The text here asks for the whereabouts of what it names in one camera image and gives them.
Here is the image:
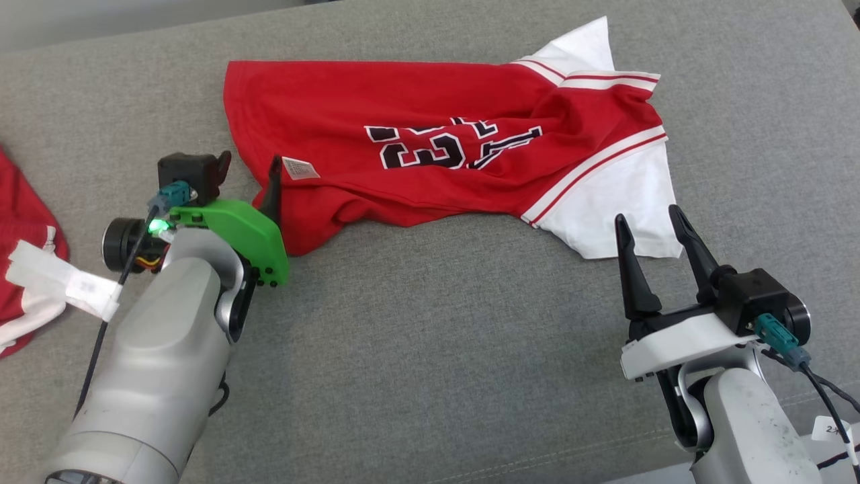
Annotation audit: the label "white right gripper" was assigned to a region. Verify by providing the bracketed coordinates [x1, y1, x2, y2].
[615, 204, 760, 382]

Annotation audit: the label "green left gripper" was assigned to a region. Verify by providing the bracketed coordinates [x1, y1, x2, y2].
[102, 150, 291, 288]

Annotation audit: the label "red white basketball jersey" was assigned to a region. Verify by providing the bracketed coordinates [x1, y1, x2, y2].
[223, 16, 685, 260]

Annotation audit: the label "red white basketball shorts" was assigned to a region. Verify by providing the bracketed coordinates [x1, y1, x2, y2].
[0, 147, 70, 358]

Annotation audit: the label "grey fabric sofa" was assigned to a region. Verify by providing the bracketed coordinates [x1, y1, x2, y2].
[0, 0, 860, 484]

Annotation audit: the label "black cable with teal plug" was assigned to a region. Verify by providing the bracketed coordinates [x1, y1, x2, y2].
[73, 180, 194, 416]
[754, 315, 860, 471]

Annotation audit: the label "white tape cable tag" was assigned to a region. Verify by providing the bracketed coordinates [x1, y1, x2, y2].
[5, 240, 123, 322]

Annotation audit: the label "white paper cable label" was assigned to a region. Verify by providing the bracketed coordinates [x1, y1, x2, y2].
[811, 415, 860, 448]

